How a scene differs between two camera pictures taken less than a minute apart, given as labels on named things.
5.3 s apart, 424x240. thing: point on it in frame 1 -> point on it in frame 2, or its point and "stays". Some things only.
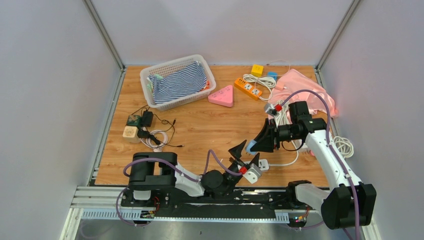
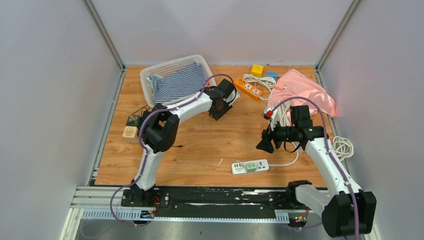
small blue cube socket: (273, 74) stays
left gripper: (236, 152) -> (217, 115)
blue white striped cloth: (183, 84) stays
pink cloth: (292, 82) stays
